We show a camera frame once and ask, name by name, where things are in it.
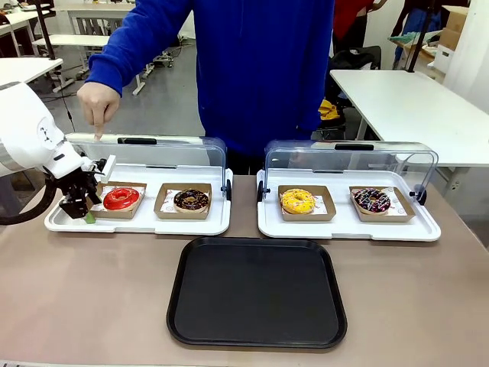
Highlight black bag on chair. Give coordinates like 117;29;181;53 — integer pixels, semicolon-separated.
329;45;383;72

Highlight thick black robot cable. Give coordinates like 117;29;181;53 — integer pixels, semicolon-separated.
0;174;66;226

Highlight cardboard box under chocolate donut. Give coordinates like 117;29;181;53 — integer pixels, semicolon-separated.
153;182;213;221

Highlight chocolate donut coloured sprinkles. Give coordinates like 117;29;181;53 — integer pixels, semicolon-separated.
352;187;392;216

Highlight brown cardboard carton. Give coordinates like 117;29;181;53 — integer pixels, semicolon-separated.
438;5;470;51

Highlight red glazed donut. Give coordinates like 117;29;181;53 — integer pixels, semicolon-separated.
102;187;141;213

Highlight yellow cloth object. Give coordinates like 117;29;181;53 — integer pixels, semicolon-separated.
318;99;341;122

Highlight chocolate nut donut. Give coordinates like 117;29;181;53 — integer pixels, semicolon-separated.
173;188;211;214

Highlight person in blue clothes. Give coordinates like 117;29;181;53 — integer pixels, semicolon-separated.
390;0;471;64

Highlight yellow glazed donut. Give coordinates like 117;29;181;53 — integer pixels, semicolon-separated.
280;187;317;216

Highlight cardboard box under sprinkle donut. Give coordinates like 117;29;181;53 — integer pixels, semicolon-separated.
348;185;417;224

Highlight clear display lid black handle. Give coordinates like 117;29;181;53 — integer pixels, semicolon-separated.
65;132;233;202
257;138;440;206

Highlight thin black hanging cable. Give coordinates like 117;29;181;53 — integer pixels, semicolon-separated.
60;68;74;134

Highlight large white table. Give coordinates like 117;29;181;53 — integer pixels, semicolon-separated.
329;69;489;168

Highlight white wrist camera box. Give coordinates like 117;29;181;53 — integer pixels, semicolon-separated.
99;154;117;184

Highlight person's blue sweatshirt torso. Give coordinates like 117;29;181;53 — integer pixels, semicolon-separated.
131;0;336;158

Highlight white bench table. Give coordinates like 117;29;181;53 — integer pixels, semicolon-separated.
31;34;148;96

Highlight small white table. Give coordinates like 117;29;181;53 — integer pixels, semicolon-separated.
0;57;64;87

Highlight white display tray base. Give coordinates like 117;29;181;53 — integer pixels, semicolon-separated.
256;167;442;243
44;163;234;236

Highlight person's blue sleeved right forearm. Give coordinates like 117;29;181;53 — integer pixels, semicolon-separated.
84;7;180;97

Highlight white storage box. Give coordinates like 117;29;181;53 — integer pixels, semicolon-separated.
434;43;456;70

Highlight black stand pole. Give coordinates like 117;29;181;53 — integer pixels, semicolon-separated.
406;0;441;73
35;0;57;61

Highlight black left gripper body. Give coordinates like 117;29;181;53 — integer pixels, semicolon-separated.
57;158;107;209

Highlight person in red top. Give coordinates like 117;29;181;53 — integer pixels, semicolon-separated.
332;0;389;44

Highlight white desk with legs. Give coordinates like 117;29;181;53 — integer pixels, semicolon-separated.
0;8;51;58

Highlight black plastic serving tray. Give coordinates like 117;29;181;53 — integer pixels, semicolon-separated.
166;235;348;350

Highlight person's right hand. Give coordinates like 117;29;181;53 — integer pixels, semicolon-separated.
76;80;122;142

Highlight cardboard box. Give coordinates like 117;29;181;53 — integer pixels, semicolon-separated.
153;182;213;221
348;185;417;224
87;180;148;220
277;184;338;222

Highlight cardboard box under yellow donut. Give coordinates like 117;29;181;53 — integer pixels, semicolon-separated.
277;184;338;222

